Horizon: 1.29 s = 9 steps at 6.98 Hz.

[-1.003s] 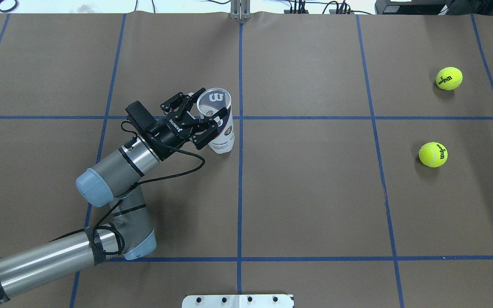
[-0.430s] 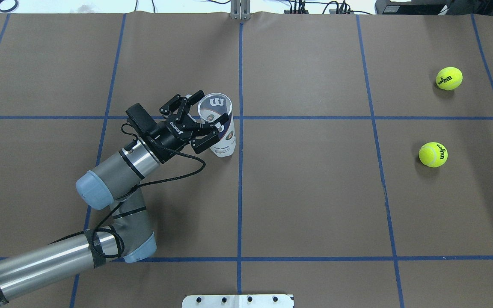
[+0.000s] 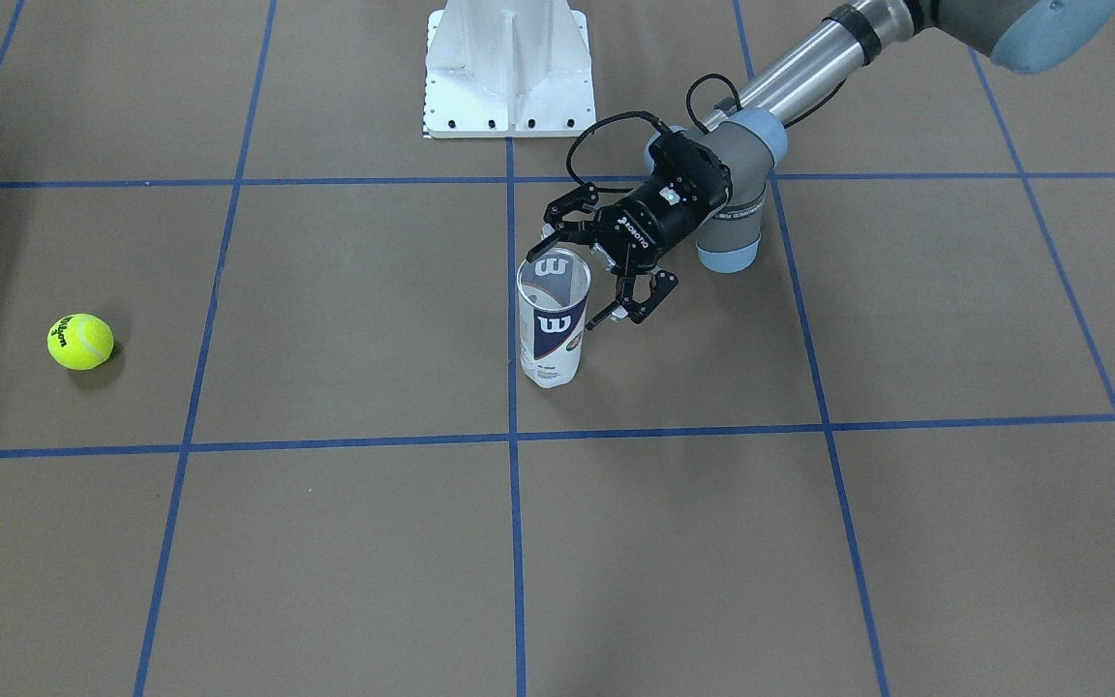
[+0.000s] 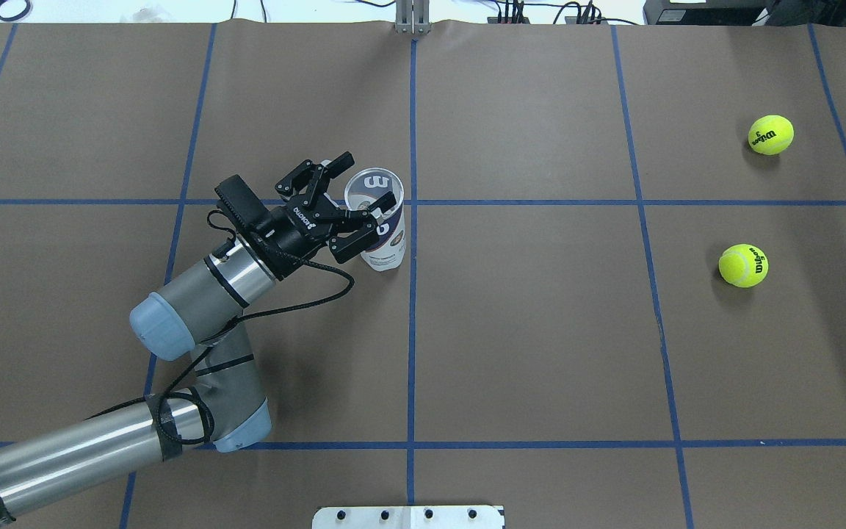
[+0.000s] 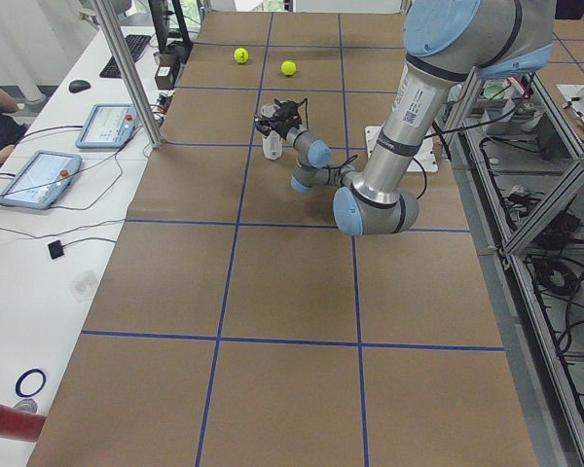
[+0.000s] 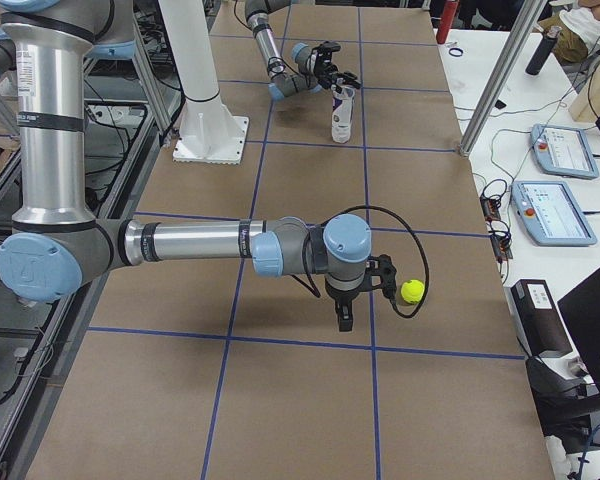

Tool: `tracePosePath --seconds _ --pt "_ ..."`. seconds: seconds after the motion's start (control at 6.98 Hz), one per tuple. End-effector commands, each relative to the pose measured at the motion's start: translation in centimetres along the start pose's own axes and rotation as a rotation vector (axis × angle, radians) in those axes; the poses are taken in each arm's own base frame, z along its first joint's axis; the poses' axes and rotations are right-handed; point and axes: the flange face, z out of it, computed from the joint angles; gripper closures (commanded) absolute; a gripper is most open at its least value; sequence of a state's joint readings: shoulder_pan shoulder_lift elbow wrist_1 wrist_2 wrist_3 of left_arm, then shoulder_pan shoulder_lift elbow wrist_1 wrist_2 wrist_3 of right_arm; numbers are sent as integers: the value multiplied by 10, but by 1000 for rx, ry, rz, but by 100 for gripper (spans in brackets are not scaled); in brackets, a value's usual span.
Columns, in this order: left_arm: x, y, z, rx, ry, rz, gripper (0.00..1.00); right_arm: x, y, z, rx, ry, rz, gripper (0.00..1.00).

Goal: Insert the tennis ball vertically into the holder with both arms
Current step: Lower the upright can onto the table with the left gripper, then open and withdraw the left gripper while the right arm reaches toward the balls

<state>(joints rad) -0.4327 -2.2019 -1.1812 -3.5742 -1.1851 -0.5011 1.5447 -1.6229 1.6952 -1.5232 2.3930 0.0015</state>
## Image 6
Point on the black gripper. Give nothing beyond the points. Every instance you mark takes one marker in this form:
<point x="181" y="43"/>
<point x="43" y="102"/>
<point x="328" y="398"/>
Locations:
<point x="342" y="297"/>
<point x="316" y="63"/>

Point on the white tennis ball can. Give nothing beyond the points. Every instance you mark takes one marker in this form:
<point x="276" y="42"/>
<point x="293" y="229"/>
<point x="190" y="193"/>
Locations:
<point x="342" y="109"/>

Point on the yellow tennis ball far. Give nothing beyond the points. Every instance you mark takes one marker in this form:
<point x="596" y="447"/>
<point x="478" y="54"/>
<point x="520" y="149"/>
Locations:
<point x="412" y="291"/>

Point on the red bottle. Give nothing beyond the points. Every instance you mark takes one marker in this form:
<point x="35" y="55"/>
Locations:
<point x="446" y="20"/>

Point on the small electronics board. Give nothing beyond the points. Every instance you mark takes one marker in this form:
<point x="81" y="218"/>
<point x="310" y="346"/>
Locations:
<point x="498" y="230"/>

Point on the black box with label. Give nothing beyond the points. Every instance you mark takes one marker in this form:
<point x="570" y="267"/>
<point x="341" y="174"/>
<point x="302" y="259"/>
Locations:
<point x="543" y="329"/>

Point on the black water bottle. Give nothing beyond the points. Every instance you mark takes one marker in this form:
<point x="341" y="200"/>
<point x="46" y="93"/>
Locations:
<point x="543" y="50"/>

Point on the lower teach pendant tablet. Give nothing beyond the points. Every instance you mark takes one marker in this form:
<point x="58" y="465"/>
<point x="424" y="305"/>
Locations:
<point x="550" y="214"/>

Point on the teach pendant tablet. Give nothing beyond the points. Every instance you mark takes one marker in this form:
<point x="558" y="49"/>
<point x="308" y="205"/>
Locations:
<point x="563" y="151"/>
<point x="550" y="214"/>

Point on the upper teach pendant tablet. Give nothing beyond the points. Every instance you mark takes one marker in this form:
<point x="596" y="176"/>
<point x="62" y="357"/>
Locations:
<point x="563" y="151"/>

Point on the black monitor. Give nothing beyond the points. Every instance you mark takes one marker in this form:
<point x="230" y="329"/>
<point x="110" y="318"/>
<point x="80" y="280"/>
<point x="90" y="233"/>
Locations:
<point x="580" y="310"/>

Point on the white pedestal column base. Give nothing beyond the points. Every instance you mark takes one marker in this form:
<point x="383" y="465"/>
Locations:
<point x="208" y="132"/>

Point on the aluminium frame post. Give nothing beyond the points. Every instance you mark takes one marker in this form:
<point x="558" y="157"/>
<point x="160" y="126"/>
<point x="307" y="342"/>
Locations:
<point x="517" y="38"/>

